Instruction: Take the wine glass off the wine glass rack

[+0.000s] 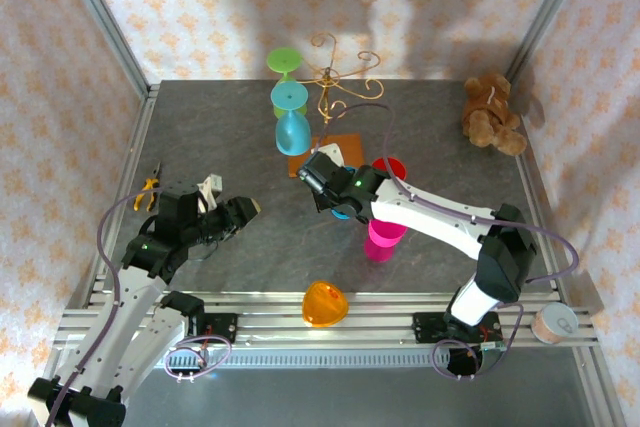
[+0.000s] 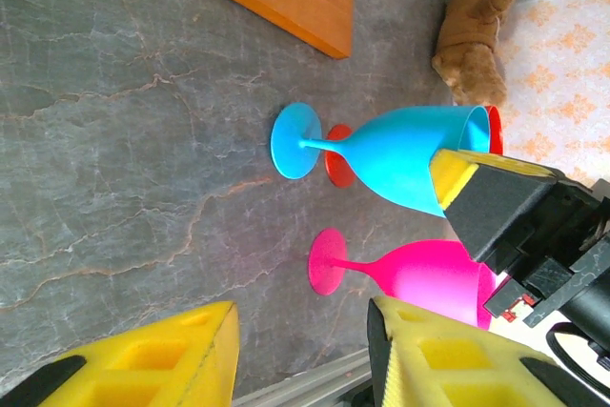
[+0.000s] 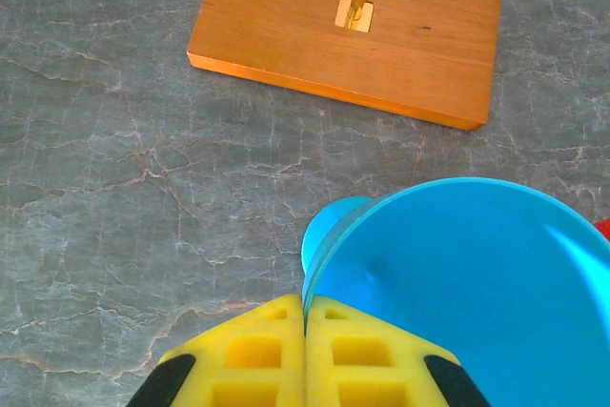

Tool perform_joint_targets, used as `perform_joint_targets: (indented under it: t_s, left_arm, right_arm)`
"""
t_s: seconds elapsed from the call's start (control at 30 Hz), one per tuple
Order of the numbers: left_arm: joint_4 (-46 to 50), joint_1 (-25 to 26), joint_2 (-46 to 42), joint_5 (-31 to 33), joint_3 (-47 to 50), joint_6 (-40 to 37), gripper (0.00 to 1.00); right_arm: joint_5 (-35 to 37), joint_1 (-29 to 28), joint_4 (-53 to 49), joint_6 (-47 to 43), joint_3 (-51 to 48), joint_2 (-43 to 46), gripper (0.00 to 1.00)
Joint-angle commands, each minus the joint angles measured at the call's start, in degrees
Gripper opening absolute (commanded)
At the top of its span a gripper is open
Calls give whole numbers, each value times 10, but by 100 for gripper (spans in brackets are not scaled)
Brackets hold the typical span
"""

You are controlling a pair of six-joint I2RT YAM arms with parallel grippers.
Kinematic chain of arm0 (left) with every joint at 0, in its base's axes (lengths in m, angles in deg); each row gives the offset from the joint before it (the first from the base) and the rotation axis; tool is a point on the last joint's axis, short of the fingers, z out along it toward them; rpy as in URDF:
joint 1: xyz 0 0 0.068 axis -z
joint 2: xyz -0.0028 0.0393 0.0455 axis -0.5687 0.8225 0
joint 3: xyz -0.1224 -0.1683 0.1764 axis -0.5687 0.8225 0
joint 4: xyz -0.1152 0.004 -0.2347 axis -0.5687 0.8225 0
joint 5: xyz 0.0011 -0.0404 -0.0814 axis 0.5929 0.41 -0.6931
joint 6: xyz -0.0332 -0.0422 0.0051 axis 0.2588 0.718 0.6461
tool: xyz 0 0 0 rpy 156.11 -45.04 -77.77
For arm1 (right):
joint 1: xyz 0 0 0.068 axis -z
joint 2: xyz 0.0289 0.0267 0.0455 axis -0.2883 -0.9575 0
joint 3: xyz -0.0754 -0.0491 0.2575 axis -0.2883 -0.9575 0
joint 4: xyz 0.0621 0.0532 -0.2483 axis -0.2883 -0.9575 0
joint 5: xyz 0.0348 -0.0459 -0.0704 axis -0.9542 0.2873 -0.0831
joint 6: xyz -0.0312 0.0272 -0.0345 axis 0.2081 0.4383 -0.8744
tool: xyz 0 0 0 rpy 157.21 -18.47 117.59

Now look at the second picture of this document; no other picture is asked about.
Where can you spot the red wine glass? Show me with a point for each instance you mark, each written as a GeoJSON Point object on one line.
{"type": "Point", "coordinates": [339, 173]}

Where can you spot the pink wine glass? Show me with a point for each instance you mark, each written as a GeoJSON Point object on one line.
{"type": "Point", "coordinates": [419, 273]}

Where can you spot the brown teddy bear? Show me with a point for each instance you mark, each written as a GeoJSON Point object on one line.
{"type": "Point", "coordinates": [472, 54]}

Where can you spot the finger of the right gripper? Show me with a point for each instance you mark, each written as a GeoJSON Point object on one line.
{"type": "Point", "coordinates": [495, 207]}

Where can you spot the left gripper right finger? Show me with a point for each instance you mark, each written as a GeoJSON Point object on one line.
{"type": "Point", "coordinates": [453, 369]}

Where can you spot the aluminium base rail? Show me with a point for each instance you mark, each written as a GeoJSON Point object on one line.
{"type": "Point", "coordinates": [305, 378]}

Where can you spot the deep cyan wine glass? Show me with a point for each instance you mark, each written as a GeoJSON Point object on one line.
{"type": "Point", "coordinates": [400, 154]}

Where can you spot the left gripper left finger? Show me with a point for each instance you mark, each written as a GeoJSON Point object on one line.
{"type": "Point", "coordinates": [143, 364]}

